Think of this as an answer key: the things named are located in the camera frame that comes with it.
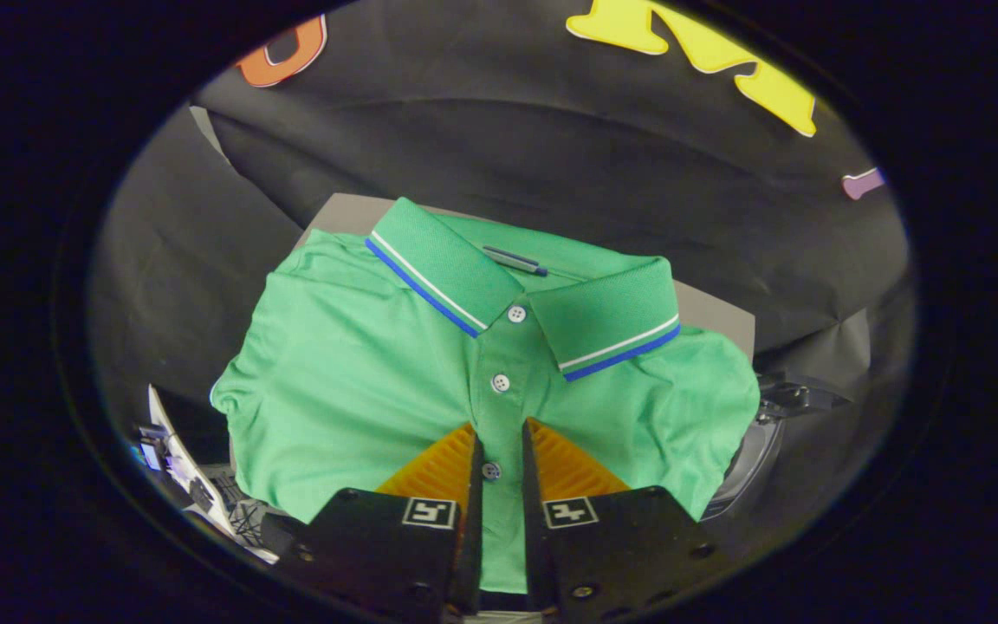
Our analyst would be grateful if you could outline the grey washing machine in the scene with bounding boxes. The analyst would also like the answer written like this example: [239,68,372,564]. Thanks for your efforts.
[701,373,852,523]

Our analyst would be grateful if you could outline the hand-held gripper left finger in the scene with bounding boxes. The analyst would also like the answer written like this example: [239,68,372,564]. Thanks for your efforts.
[261,422,485,621]

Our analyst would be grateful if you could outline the light grey cabinet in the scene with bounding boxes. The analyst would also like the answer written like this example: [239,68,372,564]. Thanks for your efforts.
[294,192,757,361]

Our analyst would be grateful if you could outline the tangled black cables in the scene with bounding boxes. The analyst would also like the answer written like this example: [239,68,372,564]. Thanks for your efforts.
[220,490,283,549]

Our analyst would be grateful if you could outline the green polo shirt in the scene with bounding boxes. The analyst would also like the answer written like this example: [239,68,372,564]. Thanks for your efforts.
[210,197,761,595]

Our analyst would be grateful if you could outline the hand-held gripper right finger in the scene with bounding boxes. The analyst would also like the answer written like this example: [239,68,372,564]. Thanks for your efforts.
[522,418,732,621]

